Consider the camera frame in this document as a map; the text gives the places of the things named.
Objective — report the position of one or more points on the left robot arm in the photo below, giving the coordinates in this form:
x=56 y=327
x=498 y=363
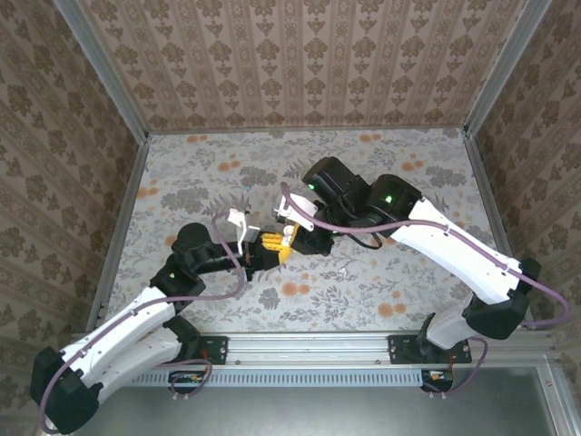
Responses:
x=122 y=336

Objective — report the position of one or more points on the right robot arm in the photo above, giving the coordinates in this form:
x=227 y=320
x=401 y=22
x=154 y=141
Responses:
x=458 y=254

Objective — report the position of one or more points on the floral patterned table cover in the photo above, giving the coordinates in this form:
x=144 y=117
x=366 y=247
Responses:
x=290 y=150

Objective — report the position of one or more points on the black connector board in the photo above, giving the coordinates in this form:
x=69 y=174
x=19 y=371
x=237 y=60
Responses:
x=438 y=379
x=186 y=379

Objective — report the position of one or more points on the grey metal sheet panel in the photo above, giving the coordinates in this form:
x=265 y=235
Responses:
x=318 y=413

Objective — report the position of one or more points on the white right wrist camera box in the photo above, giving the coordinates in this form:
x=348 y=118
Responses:
x=295 y=206

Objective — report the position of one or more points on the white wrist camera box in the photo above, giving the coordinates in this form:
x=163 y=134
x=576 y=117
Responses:
x=295 y=206
x=243 y=224

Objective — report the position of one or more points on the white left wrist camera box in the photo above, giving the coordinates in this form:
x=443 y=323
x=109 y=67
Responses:
x=243 y=224

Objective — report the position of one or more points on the aluminium table side rail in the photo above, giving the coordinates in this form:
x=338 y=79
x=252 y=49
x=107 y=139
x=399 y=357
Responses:
x=131 y=200
x=481 y=191

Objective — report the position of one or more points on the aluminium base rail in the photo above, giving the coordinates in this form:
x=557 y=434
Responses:
x=308 y=347

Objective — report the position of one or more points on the aluminium frame post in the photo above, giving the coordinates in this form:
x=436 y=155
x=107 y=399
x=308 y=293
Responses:
x=104 y=68
x=504 y=68

